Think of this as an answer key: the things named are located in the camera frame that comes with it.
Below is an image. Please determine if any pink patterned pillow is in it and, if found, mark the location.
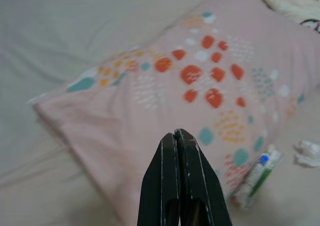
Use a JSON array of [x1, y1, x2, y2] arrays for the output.
[[32, 0, 320, 209]]

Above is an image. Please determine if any cream cartoon print blanket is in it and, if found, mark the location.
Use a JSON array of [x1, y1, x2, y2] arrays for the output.
[[253, 0, 320, 34]]

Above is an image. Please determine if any green white tissue packet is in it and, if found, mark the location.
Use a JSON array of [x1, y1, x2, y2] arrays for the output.
[[231, 144, 285, 209]]

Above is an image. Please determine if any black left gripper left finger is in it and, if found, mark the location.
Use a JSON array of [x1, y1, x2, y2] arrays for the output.
[[136, 132, 181, 226]]

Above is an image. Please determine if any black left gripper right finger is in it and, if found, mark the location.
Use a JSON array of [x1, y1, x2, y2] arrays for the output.
[[174, 128, 233, 226]]

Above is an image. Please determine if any crumpled white tissue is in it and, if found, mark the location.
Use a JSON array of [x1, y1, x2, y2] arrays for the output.
[[292, 138, 320, 167]]

